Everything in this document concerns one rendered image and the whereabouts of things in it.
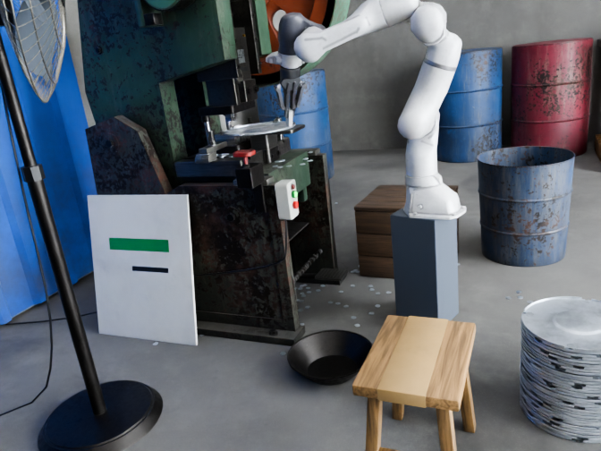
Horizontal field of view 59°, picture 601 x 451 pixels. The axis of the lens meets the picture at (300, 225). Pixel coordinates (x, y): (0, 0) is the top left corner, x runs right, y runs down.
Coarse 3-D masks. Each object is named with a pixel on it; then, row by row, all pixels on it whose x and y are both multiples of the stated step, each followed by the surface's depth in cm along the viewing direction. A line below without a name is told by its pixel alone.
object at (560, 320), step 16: (544, 304) 156; (560, 304) 155; (576, 304) 154; (592, 304) 153; (528, 320) 149; (544, 320) 148; (560, 320) 146; (576, 320) 145; (592, 320) 144; (544, 336) 140; (560, 336) 140; (576, 336) 139; (592, 336) 138; (592, 352) 132
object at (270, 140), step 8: (296, 128) 204; (256, 136) 210; (264, 136) 208; (272, 136) 212; (256, 144) 211; (264, 144) 209; (272, 144) 212; (264, 152) 211; (272, 152) 212; (280, 152) 217; (272, 160) 213
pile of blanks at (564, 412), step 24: (528, 336) 145; (528, 360) 147; (552, 360) 138; (576, 360) 134; (600, 360) 132; (528, 384) 148; (552, 384) 140; (576, 384) 137; (600, 384) 134; (528, 408) 151; (552, 408) 142; (576, 408) 138; (600, 408) 137; (552, 432) 145; (576, 432) 141; (600, 432) 139
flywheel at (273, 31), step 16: (272, 0) 231; (288, 0) 228; (304, 0) 226; (320, 0) 220; (272, 16) 235; (304, 16) 228; (320, 16) 222; (272, 32) 236; (272, 48) 238; (272, 64) 237
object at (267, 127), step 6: (240, 126) 224; (246, 126) 224; (252, 126) 218; (258, 126) 215; (264, 126) 214; (270, 126) 211; (276, 126) 214; (282, 126) 212; (228, 132) 213; (234, 132) 211; (240, 132) 209; (246, 132) 207; (252, 132) 205; (258, 132) 199; (264, 132) 200; (270, 132) 200
